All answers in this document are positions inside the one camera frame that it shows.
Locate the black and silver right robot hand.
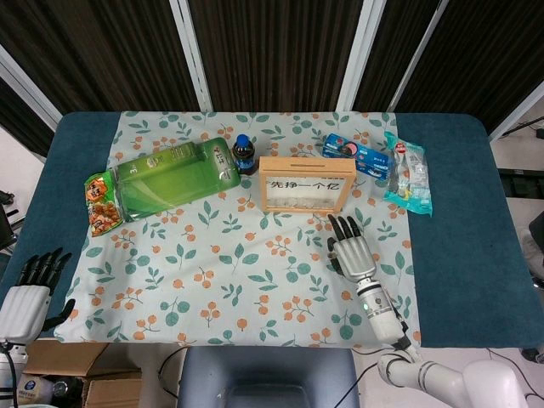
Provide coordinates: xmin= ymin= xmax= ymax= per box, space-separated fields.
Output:
xmin=326 ymin=214 xmax=378 ymax=282

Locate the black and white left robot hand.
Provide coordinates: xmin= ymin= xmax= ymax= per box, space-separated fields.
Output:
xmin=0 ymin=246 xmax=77 ymax=343

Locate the open brown cardboard box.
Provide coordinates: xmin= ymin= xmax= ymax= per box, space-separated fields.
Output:
xmin=25 ymin=341 xmax=110 ymax=379

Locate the black equipment stand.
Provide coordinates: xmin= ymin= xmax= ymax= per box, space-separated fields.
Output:
xmin=0 ymin=190 xmax=20 ymax=252

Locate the teal clear snack bag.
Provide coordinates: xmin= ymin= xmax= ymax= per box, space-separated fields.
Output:
xmin=382 ymin=130 xmax=434 ymax=218

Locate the blue Oreo cookie box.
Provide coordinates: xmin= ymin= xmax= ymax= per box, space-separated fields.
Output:
xmin=320 ymin=133 xmax=394 ymax=179

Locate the floral leaf and berry tablecloth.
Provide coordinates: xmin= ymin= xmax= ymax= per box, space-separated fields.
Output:
xmin=57 ymin=110 xmax=422 ymax=352

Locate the teal blue table cover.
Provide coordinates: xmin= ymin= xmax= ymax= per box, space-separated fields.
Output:
xmin=0 ymin=110 xmax=540 ymax=352

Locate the green orange snack bag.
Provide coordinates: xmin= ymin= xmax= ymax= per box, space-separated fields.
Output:
xmin=84 ymin=169 xmax=125 ymax=238

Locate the small cola bottle blue cap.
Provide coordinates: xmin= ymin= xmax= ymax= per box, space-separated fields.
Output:
xmin=231 ymin=133 xmax=258 ymax=176

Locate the person in dark clothes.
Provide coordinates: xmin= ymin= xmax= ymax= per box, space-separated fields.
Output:
xmin=518 ymin=211 xmax=544 ymax=292

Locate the green plastic tea package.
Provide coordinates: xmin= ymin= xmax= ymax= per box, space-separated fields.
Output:
xmin=110 ymin=136 xmax=242 ymax=223

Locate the dark pleated partition screen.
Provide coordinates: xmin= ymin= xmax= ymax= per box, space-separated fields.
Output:
xmin=399 ymin=0 xmax=544 ymax=141
xmin=0 ymin=0 xmax=213 ymax=124
xmin=339 ymin=0 xmax=451 ymax=114
xmin=186 ymin=0 xmax=375 ymax=114
xmin=0 ymin=44 xmax=65 ymax=158

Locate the wooden frame money box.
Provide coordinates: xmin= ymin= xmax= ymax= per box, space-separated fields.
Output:
xmin=258 ymin=156 xmax=357 ymax=213

